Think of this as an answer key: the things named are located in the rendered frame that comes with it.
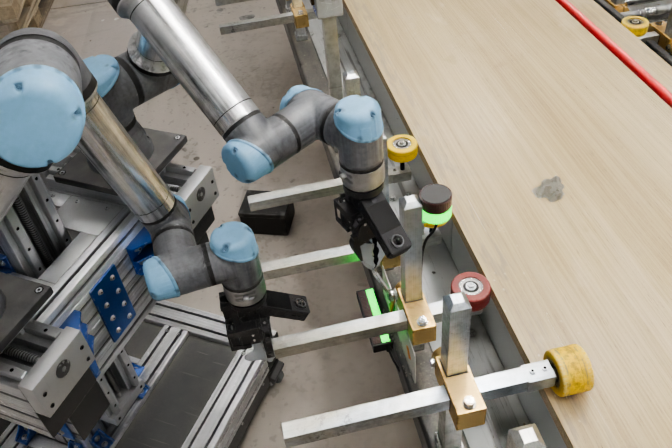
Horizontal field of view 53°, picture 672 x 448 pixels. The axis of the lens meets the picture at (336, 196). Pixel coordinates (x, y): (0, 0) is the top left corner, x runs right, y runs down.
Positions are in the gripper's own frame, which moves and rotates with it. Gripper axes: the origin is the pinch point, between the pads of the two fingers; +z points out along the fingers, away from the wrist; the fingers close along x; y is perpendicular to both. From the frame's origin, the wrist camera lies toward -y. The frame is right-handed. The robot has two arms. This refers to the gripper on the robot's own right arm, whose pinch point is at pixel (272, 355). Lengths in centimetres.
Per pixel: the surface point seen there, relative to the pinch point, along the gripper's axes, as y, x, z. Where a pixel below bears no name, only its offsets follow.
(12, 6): 116, -310, 44
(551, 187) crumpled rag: -69, -22, -9
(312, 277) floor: -17, -93, 82
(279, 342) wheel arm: -1.8, -0.1, -3.5
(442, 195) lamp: -36.1, -3.2, -31.4
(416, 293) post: -31.0, -2.3, -6.8
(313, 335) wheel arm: -8.8, 0.0, -3.6
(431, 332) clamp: -31.9, 4.9, -2.9
